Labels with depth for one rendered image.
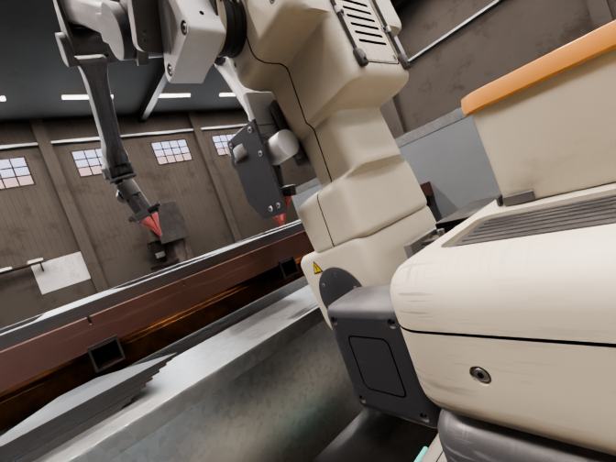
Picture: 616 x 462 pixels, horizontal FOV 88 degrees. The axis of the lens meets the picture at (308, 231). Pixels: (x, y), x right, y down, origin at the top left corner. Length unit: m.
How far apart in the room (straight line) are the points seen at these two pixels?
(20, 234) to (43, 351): 10.86
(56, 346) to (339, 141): 0.60
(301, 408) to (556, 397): 0.72
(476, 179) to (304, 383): 0.97
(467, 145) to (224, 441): 1.22
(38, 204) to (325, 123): 11.38
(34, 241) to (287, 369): 10.92
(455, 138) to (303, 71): 0.96
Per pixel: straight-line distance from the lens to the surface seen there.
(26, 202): 11.76
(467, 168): 1.40
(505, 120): 0.36
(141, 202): 1.18
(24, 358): 0.75
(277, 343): 0.64
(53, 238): 11.55
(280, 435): 0.88
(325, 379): 0.93
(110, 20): 0.64
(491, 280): 0.22
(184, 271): 0.82
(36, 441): 0.65
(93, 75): 1.03
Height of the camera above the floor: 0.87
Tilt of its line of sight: 3 degrees down
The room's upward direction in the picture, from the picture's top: 20 degrees counter-clockwise
